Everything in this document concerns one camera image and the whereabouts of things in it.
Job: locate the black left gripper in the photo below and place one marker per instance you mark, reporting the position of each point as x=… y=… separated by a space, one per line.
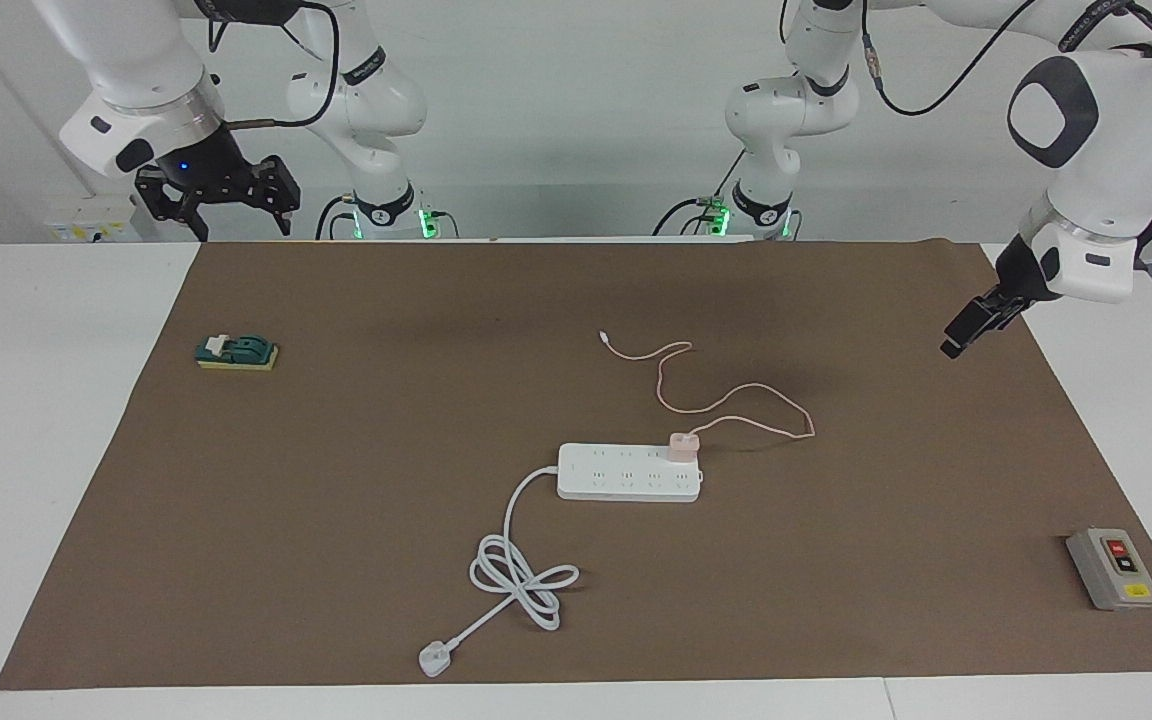
x=1021 y=275

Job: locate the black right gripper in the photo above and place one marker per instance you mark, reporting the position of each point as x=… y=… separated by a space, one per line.
x=201 y=165

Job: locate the pink charger block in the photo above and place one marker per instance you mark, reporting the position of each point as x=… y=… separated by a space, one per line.
x=682 y=447

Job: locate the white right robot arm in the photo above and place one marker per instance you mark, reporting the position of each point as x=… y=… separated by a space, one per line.
x=126 y=60

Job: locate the white power strip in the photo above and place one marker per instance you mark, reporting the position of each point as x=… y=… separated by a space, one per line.
x=616 y=480

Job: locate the green circuit board module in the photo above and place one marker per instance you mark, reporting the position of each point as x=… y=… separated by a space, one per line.
x=246 y=350

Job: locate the brown table mat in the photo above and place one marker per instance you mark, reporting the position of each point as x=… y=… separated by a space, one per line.
x=336 y=500

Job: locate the white wall socket box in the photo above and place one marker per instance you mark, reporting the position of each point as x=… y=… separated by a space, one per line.
x=86 y=225

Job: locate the grey on-off switch box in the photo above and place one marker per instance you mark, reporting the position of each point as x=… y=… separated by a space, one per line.
x=1111 y=575

